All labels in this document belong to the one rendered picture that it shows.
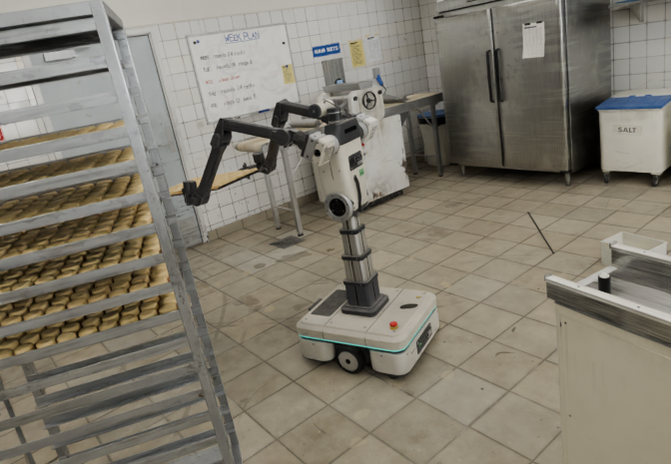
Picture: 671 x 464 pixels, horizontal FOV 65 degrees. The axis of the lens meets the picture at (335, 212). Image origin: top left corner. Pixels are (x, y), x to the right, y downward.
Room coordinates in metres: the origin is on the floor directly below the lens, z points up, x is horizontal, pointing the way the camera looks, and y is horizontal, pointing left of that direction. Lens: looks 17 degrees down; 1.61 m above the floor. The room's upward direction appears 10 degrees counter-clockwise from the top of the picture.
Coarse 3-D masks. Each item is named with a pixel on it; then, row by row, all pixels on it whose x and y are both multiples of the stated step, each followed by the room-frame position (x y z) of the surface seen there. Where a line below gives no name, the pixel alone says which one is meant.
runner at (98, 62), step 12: (72, 60) 1.38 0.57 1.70; (84, 60) 1.38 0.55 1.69; (96, 60) 1.39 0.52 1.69; (120, 60) 1.40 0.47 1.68; (0, 72) 1.34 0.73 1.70; (12, 72) 1.34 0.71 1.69; (24, 72) 1.35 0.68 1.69; (36, 72) 1.36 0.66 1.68; (48, 72) 1.36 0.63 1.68; (60, 72) 1.37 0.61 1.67; (72, 72) 1.37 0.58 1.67; (0, 84) 1.34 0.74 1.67
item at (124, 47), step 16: (128, 48) 1.81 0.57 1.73; (128, 80) 1.81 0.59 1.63; (144, 112) 1.81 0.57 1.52; (144, 128) 1.81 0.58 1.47; (160, 160) 1.81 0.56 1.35; (160, 176) 1.81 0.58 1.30; (192, 304) 1.80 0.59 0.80; (208, 336) 1.81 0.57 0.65; (224, 400) 1.81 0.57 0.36; (224, 416) 1.80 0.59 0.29
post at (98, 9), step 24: (96, 0) 1.37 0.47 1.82; (96, 24) 1.37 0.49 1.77; (120, 72) 1.37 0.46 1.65; (120, 96) 1.37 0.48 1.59; (144, 168) 1.37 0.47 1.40; (168, 240) 1.37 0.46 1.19; (168, 264) 1.37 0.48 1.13; (192, 336) 1.37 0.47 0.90; (216, 408) 1.37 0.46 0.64; (216, 432) 1.37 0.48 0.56
